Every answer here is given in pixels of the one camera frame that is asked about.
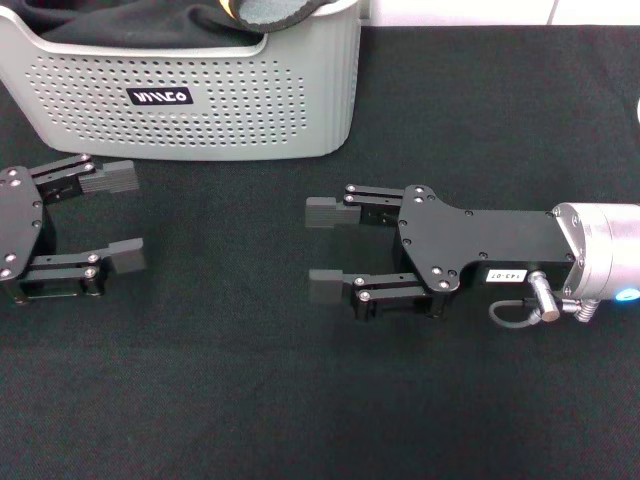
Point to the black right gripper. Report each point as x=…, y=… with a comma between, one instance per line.
x=490, y=240

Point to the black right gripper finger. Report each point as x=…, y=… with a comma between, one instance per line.
x=330, y=212
x=325, y=287

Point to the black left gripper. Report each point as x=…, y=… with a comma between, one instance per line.
x=22, y=220

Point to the grey towel with black edge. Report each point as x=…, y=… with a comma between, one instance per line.
x=270, y=7

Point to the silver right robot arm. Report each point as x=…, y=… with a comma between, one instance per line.
x=605, y=250

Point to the black tablecloth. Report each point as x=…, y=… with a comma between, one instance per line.
x=250, y=400

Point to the grey perforated plastic storage box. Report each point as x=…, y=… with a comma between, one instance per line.
x=225, y=125

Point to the black cloth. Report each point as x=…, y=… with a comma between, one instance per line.
x=125, y=25

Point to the yellow cloth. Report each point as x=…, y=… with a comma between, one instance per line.
x=227, y=7

